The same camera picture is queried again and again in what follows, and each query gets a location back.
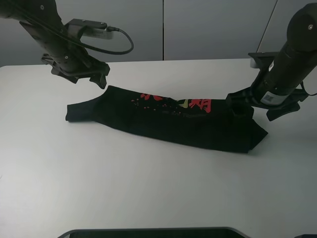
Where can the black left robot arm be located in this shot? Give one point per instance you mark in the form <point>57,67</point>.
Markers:
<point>61,42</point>

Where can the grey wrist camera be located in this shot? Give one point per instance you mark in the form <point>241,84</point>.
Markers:
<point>261,59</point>
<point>94,29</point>

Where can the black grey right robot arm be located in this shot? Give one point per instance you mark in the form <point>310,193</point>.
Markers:
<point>275,87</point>

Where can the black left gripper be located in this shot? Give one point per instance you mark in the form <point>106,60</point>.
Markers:
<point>74,63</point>

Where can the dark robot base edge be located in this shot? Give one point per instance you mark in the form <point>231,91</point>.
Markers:
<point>217,232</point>

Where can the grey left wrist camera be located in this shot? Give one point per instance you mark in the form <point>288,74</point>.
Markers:
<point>94,29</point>

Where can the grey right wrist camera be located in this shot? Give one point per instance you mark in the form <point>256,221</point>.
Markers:
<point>261,59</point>

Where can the black printed t-shirt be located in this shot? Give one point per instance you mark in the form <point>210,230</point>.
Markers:
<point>202,123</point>

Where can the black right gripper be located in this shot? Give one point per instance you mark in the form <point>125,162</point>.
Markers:
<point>276,105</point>

